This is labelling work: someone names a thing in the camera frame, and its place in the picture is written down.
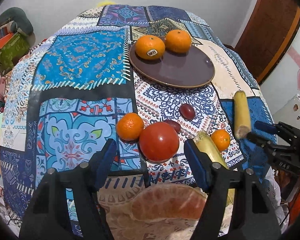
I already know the small tangerine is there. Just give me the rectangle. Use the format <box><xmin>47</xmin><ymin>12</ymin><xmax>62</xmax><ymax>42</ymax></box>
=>
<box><xmin>116</xmin><ymin>113</ymin><xmax>144</xmax><ymax>141</ymax></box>
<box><xmin>210</xmin><ymin>129</ymin><xmax>231</xmax><ymax>152</ymax></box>

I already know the dark red grape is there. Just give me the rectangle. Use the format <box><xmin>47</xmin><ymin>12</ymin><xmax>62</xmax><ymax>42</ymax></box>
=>
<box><xmin>164</xmin><ymin>120</ymin><xmax>181</xmax><ymax>133</ymax></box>
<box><xmin>179</xmin><ymin>103</ymin><xmax>196</xmax><ymax>120</ymax></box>

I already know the peeled pomelo segment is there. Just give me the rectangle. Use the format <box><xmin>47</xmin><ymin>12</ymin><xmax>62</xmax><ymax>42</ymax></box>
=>
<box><xmin>130</xmin><ymin>184</ymin><xmax>206</xmax><ymax>222</ymax></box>

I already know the red tomato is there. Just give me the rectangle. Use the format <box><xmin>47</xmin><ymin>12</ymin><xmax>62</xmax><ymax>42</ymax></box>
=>
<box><xmin>139</xmin><ymin>122</ymin><xmax>179</xmax><ymax>163</ymax></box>

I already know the large orange with sticker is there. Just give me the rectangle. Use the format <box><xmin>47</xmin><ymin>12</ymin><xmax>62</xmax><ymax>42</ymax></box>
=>
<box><xmin>135</xmin><ymin>35</ymin><xmax>165</xmax><ymax>60</ymax></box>

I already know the white sliding wardrobe door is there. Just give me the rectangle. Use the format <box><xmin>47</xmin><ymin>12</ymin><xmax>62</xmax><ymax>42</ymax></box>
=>
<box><xmin>261</xmin><ymin>28</ymin><xmax>300</xmax><ymax>114</ymax></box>

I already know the purple round plate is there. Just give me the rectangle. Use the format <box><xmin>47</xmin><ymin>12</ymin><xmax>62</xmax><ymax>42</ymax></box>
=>
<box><xmin>129</xmin><ymin>44</ymin><xmax>215</xmax><ymax>88</ymax></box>

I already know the brown wooden door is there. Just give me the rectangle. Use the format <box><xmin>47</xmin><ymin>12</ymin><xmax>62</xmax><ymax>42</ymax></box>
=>
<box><xmin>235</xmin><ymin>0</ymin><xmax>300</xmax><ymax>84</ymax></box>

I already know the patchwork blue tablecloth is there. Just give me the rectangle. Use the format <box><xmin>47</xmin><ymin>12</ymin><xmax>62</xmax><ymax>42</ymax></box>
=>
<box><xmin>0</xmin><ymin>4</ymin><xmax>273</xmax><ymax>237</ymax></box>

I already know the green storage box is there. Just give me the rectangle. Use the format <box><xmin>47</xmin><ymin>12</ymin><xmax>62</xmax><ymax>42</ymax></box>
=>
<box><xmin>0</xmin><ymin>33</ymin><xmax>30</xmax><ymax>75</ymax></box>

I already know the yellow curved chair back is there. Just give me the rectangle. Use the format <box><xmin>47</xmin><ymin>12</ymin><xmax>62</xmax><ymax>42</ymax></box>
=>
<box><xmin>97</xmin><ymin>0</ymin><xmax>116</xmax><ymax>7</ymax></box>

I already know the grey plush pillow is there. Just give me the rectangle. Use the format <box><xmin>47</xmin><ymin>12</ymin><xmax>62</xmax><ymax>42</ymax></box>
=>
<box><xmin>0</xmin><ymin>7</ymin><xmax>33</xmax><ymax>36</ymax></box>

